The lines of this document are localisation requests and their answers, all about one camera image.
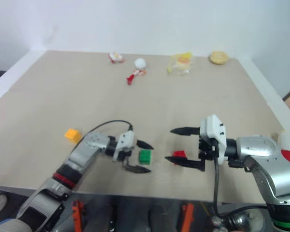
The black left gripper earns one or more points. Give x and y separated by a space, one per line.
125 154

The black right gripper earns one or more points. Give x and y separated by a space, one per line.
206 148

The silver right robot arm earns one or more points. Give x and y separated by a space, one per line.
256 147

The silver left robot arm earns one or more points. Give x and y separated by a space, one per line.
85 151

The green cube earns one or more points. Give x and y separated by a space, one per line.
145 157

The red cube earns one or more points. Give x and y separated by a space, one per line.
179 154

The orange clamp under table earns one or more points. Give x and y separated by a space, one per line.
187 217
77 215

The yellow cube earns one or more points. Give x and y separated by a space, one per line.
72 135

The clear bag yellow snacks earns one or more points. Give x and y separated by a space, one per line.
181 64

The shiny metal ball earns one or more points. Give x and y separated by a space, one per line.
239 223

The white ball red tail toy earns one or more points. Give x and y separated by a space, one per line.
139 64

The round yellow bun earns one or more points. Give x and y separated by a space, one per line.
218 58

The white chicken toy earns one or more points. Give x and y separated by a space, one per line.
288 145

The red white candy wrapper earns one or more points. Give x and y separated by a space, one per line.
116 57

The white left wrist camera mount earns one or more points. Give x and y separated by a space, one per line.
125 140

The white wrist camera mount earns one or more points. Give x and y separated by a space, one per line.
213 128
125 140

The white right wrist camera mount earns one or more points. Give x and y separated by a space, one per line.
213 128

